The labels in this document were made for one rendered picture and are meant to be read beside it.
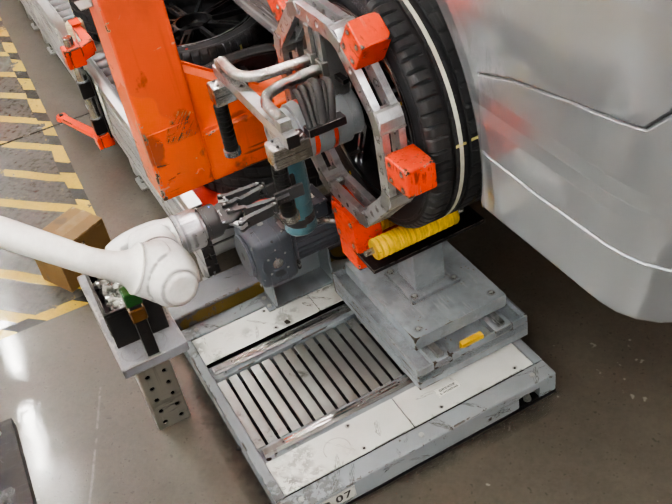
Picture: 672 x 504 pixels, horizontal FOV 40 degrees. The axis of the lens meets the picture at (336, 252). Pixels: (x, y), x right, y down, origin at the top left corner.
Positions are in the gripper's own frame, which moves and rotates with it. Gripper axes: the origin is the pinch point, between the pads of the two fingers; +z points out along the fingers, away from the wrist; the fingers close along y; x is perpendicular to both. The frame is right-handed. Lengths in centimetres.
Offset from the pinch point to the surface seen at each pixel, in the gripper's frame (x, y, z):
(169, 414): -79, -30, -39
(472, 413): -75, 22, 30
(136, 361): -38, -11, -43
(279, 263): -52, -38, 6
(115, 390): -83, -53, -50
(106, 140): -74, -181, -11
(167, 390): -70, -30, -37
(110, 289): -27, -27, -41
